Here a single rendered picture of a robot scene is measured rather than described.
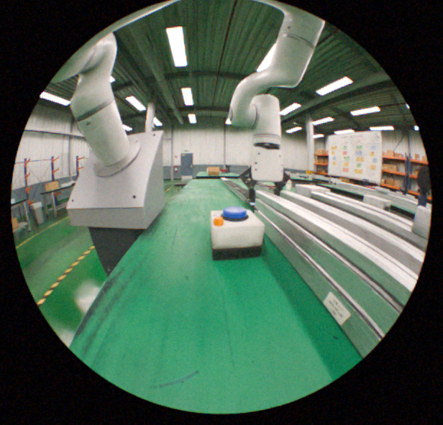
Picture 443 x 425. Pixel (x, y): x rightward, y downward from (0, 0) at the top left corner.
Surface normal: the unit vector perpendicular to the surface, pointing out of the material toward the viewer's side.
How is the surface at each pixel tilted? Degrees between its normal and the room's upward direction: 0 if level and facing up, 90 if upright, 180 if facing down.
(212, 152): 90
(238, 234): 90
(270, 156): 90
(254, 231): 90
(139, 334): 0
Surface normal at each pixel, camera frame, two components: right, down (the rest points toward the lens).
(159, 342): 0.01, -0.97
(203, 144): 0.12, 0.25
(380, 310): -0.99, 0.02
